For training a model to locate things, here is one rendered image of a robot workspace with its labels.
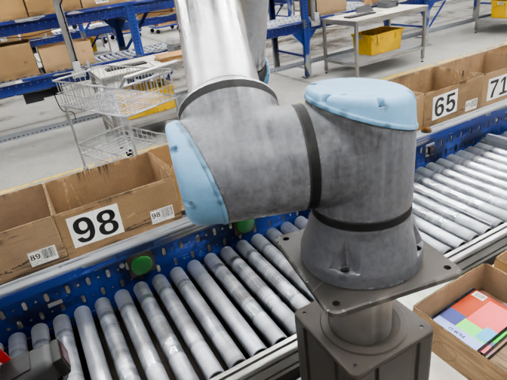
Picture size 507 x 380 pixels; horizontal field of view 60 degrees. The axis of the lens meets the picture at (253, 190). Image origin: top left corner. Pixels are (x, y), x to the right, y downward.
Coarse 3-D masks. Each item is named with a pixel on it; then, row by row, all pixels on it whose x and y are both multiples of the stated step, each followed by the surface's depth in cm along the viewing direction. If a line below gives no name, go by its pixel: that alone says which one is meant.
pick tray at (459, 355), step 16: (480, 272) 122; (496, 272) 119; (448, 288) 116; (464, 288) 120; (480, 288) 125; (496, 288) 121; (416, 304) 111; (432, 304) 115; (448, 304) 119; (432, 320) 105; (448, 336) 102; (448, 352) 104; (464, 352) 99; (464, 368) 101; (480, 368) 97; (496, 368) 93
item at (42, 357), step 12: (36, 348) 80; (48, 348) 80; (60, 348) 80; (12, 360) 78; (24, 360) 78; (36, 360) 77; (48, 360) 77; (60, 360) 78; (0, 372) 77; (12, 372) 76; (24, 372) 76; (36, 372) 76; (48, 372) 77; (60, 372) 78
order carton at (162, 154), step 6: (150, 150) 173; (156, 150) 175; (162, 150) 176; (168, 150) 177; (156, 156) 175; (162, 156) 176; (168, 156) 178; (162, 162) 155; (168, 162) 178; (168, 168) 151; (174, 174) 150; (174, 180) 151; (180, 198) 153; (180, 204) 154
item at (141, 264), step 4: (140, 256) 145; (144, 256) 146; (148, 256) 147; (136, 260) 145; (140, 260) 145; (144, 260) 146; (148, 260) 146; (132, 264) 145; (136, 264) 145; (140, 264) 145; (144, 264) 146; (148, 264) 147; (132, 268) 145; (136, 268) 145; (140, 268) 146; (144, 268) 147; (148, 268) 148; (136, 272) 146; (140, 272) 147; (144, 272) 147
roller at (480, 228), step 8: (416, 200) 175; (424, 200) 173; (432, 208) 169; (440, 208) 167; (448, 208) 165; (448, 216) 163; (456, 216) 161; (464, 216) 159; (464, 224) 158; (472, 224) 155; (480, 224) 154; (480, 232) 153
